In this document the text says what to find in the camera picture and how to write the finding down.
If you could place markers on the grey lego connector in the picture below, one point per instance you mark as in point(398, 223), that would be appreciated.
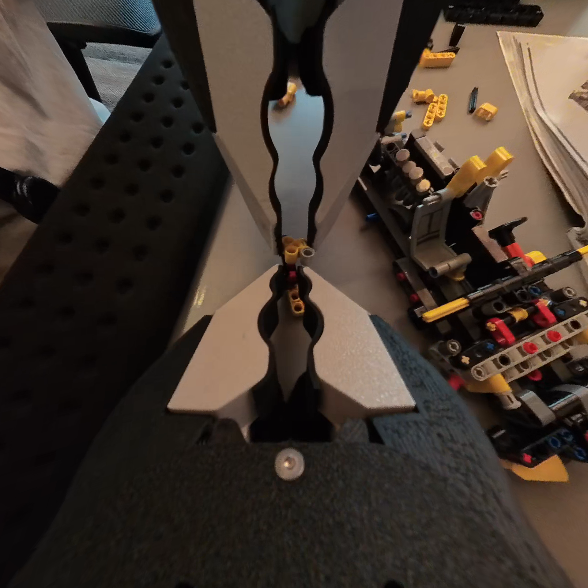
point(308, 252)

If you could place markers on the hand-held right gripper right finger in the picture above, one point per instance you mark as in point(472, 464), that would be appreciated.
point(363, 363)

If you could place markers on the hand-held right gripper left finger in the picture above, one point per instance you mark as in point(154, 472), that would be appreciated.
point(220, 363)

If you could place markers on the lego instruction booklet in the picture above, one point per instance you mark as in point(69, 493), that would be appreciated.
point(551, 115)

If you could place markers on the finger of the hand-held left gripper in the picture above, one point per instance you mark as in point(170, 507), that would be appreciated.
point(239, 115)
point(363, 92)

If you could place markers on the lego car model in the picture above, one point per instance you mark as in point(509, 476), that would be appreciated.
point(496, 298)

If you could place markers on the pile of yellow lego parts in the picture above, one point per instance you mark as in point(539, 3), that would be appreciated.
point(436, 103)

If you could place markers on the yellow lego connector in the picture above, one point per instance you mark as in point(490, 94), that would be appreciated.
point(291, 250)

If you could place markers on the black perforated chair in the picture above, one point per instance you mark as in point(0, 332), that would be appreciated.
point(92, 275)

